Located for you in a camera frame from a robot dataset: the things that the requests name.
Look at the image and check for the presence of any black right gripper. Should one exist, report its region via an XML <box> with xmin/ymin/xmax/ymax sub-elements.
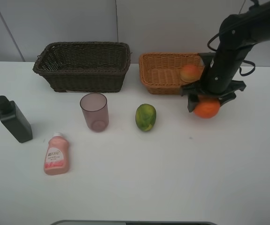
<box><xmin>180</xmin><ymin>52</ymin><xmax>246</xmax><ymax>113</ymax></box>

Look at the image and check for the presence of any orange tangerine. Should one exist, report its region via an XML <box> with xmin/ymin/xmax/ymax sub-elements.
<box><xmin>193</xmin><ymin>96</ymin><xmax>220</xmax><ymax>119</ymax></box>

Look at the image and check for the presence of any red yellow peach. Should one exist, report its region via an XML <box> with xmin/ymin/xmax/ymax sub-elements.
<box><xmin>180</xmin><ymin>64</ymin><xmax>201</xmax><ymax>83</ymax></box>

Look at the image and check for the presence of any green mango fruit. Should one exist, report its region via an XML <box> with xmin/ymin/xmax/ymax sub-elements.
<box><xmin>135</xmin><ymin>104</ymin><xmax>156</xmax><ymax>131</ymax></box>

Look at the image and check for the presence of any translucent purple plastic cup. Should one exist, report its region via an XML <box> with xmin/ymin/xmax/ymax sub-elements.
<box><xmin>80</xmin><ymin>93</ymin><xmax>109</xmax><ymax>132</ymax></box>

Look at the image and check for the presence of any pink detergent bottle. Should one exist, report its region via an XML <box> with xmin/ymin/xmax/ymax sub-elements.
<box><xmin>44</xmin><ymin>132</ymin><xmax>70</xmax><ymax>175</ymax></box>

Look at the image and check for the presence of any black pump bottle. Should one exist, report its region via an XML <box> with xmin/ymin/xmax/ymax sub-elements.
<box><xmin>0</xmin><ymin>96</ymin><xmax>33</xmax><ymax>143</ymax></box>

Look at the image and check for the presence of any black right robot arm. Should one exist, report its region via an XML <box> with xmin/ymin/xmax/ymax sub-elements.
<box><xmin>180</xmin><ymin>0</ymin><xmax>270</xmax><ymax>112</ymax></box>

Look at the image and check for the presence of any orange wicker basket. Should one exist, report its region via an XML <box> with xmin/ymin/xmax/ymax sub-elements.
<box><xmin>139</xmin><ymin>52</ymin><xmax>204</xmax><ymax>95</ymax></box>

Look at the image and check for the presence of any dark brown wicker basket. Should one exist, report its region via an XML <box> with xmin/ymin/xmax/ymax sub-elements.
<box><xmin>33</xmin><ymin>42</ymin><xmax>131</xmax><ymax>93</ymax></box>

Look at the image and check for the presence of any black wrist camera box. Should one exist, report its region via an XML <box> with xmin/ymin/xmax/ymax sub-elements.
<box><xmin>198</xmin><ymin>52</ymin><xmax>216</xmax><ymax>68</ymax></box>

